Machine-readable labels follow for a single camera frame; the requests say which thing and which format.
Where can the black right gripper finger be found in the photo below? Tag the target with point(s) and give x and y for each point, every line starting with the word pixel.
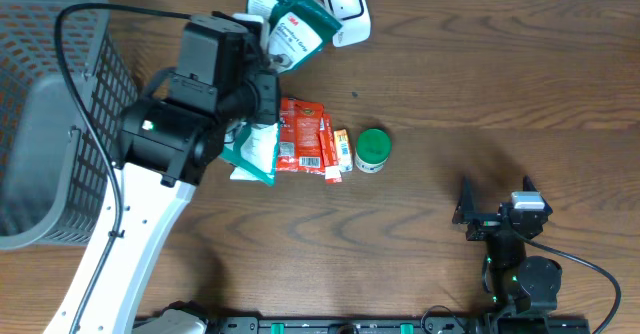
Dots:
pixel 465 208
pixel 528 184

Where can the white barcode scanner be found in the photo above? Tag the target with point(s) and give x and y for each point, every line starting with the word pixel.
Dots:
pixel 355 19

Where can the grey plastic mesh basket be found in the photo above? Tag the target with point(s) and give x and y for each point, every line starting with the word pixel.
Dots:
pixel 53 179

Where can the green white packet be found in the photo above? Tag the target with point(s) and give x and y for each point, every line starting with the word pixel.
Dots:
pixel 298 30

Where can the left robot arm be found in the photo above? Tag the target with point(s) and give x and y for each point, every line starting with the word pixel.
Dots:
pixel 158 158

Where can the red snack packet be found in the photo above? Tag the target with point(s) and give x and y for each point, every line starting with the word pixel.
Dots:
pixel 299 142

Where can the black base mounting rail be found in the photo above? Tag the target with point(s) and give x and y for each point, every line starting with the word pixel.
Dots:
pixel 375 325

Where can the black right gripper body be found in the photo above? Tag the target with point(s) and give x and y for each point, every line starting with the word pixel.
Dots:
pixel 484 229

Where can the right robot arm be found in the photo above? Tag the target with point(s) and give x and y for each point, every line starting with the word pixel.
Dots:
pixel 524 288

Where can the teal white snack packet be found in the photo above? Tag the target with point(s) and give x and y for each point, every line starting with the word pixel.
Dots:
pixel 251 174

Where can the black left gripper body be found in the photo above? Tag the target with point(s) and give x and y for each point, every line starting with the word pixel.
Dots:
pixel 260 98

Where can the red stick sachet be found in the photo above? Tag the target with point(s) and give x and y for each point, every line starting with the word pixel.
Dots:
pixel 331 164

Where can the orange snack packet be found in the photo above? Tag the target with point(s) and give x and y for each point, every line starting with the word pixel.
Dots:
pixel 343 150

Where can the green lid seasoning jar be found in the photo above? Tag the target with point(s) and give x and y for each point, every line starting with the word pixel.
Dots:
pixel 373 149

